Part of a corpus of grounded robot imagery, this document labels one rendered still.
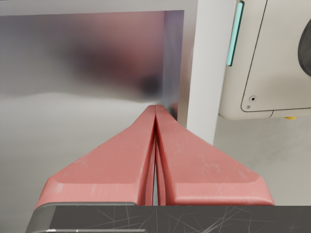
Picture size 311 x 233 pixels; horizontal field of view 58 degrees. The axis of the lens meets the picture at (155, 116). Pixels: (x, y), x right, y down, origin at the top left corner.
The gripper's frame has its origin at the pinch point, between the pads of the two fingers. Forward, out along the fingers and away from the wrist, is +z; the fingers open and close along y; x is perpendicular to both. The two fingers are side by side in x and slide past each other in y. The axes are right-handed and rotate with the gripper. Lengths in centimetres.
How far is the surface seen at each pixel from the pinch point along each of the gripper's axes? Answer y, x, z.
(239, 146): -43, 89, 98
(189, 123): -1.9, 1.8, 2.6
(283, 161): -71, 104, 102
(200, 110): -2.4, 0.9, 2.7
